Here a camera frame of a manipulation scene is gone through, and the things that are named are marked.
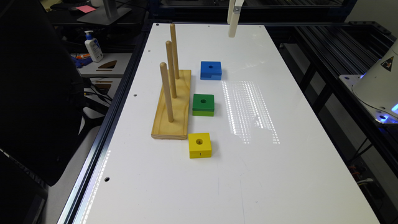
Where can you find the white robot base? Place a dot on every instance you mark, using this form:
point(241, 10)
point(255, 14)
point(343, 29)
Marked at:
point(376, 90)

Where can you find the blue handled tool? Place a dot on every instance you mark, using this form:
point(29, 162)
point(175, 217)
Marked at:
point(81, 60)

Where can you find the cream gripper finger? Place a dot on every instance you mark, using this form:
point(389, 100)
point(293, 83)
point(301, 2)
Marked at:
point(230, 10)
point(235, 18)

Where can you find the yellow wooden block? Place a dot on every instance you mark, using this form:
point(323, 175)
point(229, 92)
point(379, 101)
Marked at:
point(199, 145)

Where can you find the pink sticky note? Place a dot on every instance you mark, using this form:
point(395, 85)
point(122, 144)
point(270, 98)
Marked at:
point(86, 8)

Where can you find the white lotion pump bottle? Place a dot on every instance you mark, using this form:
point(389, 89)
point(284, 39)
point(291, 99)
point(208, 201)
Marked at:
point(93, 47)

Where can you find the grey side shelf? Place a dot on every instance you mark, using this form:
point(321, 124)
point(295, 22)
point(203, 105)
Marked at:
point(112, 65)

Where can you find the blue wooden block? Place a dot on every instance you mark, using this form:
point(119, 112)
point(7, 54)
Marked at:
point(210, 70)

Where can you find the green wooden block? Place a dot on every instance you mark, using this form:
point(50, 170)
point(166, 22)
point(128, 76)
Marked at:
point(203, 105)

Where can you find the black office chair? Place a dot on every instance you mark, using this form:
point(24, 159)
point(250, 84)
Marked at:
point(41, 92)

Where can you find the front wooden peg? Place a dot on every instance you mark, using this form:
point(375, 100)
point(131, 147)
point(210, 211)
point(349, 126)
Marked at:
point(166, 87)

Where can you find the wooden peg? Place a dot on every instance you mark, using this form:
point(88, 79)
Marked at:
point(166, 87)
point(174, 50)
point(170, 61)

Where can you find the silver monitor stand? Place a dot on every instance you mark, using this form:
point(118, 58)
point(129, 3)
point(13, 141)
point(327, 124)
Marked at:
point(106, 14)

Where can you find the rear wooden peg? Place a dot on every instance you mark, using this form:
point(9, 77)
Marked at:
point(174, 50)

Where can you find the middle wooden peg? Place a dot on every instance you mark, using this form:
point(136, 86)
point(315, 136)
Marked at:
point(170, 61)

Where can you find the wooden peg base board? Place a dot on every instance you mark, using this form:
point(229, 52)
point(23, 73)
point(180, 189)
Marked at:
point(177, 130)

